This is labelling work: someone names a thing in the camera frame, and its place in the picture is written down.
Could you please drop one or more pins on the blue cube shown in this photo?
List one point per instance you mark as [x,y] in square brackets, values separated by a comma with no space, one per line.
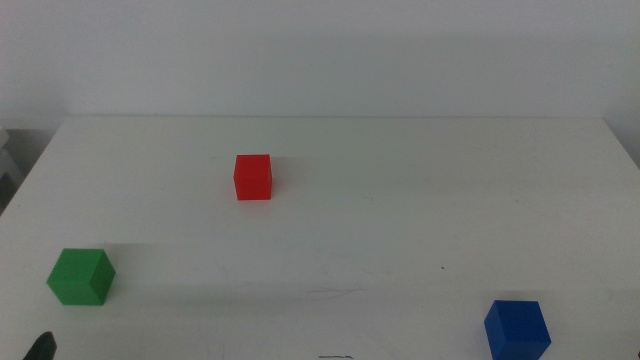
[517,332]

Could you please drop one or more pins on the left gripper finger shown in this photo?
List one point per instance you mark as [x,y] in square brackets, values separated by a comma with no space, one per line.
[42,349]

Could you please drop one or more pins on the green cube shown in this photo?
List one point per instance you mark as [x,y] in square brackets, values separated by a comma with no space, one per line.
[77,280]

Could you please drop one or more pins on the red cube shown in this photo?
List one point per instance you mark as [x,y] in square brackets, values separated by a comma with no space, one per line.
[252,177]

